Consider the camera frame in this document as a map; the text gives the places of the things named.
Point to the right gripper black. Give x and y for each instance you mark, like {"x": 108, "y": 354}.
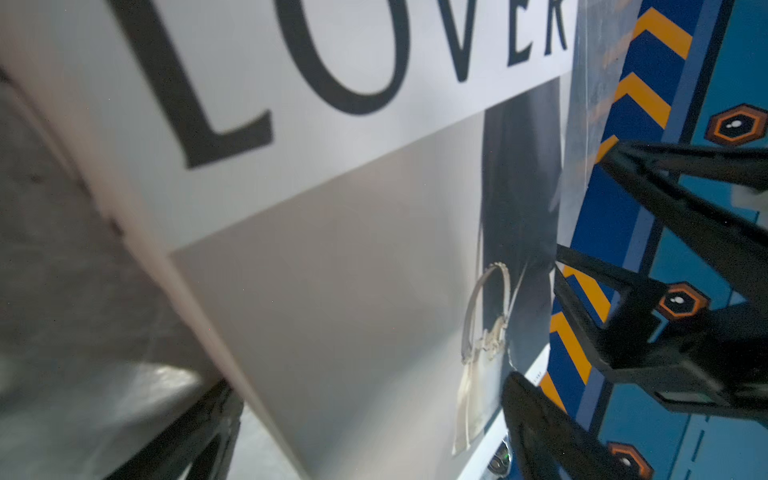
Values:
{"x": 686, "y": 356}

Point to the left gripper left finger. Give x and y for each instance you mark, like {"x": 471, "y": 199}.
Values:
{"x": 198, "y": 445}

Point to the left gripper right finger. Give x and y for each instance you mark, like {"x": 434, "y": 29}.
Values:
{"x": 546, "y": 441}

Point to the white LOVER magazine book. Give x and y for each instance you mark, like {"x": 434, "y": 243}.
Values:
{"x": 330, "y": 192}

